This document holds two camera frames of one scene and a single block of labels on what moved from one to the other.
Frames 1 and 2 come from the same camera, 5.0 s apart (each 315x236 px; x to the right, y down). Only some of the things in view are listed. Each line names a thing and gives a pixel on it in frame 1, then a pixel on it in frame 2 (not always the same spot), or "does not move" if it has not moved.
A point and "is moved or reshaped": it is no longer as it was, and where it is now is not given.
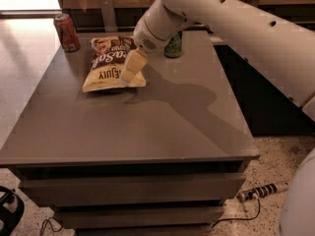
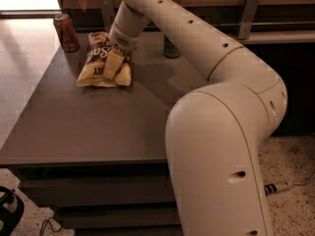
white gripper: (143, 35) to (122, 42)
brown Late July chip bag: (108, 56) is moved or reshaped
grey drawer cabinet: (162, 159) does not move
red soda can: (66, 32) does not move
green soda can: (173, 46) does not move
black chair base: (10, 219) does not move
